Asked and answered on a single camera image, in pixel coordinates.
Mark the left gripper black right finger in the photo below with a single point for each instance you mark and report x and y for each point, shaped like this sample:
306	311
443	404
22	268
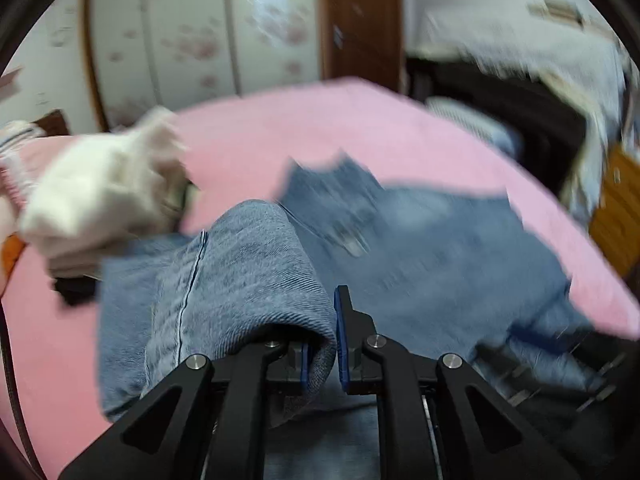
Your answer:
437	419

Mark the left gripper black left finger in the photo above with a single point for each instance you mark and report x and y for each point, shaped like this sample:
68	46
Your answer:
205	420

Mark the blue denim jeans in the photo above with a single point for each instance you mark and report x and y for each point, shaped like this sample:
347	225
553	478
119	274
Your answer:
437	272

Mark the stack of folded clothes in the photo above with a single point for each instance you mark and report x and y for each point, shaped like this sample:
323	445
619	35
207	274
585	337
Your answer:
97	192

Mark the pink bed blanket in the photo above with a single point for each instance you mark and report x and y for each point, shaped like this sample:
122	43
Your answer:
240	148

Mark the dark piano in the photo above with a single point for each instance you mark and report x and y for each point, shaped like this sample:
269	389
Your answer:
552	132

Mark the white lace cover cloth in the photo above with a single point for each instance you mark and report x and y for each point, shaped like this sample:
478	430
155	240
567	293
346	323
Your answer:
579	65

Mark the floral sliding wardrobe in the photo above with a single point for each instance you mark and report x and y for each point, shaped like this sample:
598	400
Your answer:
178	53

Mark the brown wooden door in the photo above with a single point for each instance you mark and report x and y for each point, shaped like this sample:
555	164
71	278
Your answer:
363	39

